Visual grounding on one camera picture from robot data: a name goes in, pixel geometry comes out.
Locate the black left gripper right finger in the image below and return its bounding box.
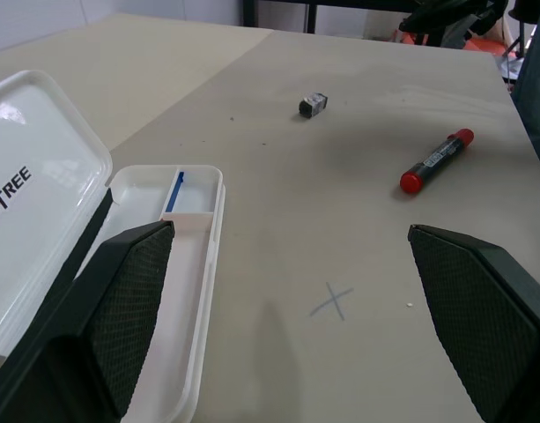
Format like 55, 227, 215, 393
407, 223, 540, 423

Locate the white plastic pencil case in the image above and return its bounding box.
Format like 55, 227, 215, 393
0, 69, 227, 423

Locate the black chair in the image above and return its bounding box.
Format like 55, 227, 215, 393
397, 0, 502, 48

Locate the blue stick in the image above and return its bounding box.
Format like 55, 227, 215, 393
165, 172, 187, 214

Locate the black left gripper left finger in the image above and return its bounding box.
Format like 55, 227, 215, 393
0, 220, 176, 423

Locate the black metal table frame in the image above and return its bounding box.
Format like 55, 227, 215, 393
241, 0, 423, 35

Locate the orange object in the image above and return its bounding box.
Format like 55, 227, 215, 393
466, 36, 509, 56

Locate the black grey eraser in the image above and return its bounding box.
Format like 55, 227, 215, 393
297, 92, 330, 119

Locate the red black marker pen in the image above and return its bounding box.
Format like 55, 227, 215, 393
399, 128, 476, 195

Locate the dark teal cloth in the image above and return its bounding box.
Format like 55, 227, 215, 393
512, 24, 540, 177

